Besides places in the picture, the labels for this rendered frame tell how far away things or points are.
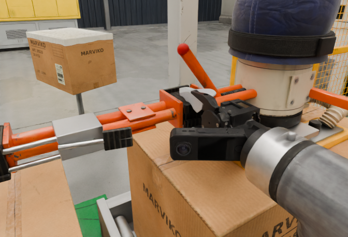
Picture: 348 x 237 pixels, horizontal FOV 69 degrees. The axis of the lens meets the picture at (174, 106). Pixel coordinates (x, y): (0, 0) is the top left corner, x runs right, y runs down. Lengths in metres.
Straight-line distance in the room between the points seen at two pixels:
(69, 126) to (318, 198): 0.35
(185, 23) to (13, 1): 6.34
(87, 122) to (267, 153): 0.28
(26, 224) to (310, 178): 0.98
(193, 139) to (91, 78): 1.71
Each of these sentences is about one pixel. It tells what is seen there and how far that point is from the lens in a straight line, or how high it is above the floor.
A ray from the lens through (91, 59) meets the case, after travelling 2.00.
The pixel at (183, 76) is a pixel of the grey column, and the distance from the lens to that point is 1.65.
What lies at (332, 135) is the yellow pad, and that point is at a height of 0.97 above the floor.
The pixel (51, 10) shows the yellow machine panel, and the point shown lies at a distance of 7.64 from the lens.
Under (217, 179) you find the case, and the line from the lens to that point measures 0.53.
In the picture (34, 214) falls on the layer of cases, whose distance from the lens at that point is 1.14.
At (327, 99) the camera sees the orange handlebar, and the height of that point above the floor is 1.08.
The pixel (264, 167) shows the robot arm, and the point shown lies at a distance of 0.33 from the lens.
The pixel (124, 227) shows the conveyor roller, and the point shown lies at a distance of 0.98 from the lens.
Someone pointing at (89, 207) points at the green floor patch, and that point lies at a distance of 1.88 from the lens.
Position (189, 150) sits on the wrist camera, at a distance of 0.38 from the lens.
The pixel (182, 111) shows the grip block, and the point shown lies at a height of 1.09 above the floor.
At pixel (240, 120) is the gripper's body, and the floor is 1.10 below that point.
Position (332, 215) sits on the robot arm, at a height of 1.09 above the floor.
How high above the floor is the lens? 1.29
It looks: 24 degrees down
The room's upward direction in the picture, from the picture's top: straight up
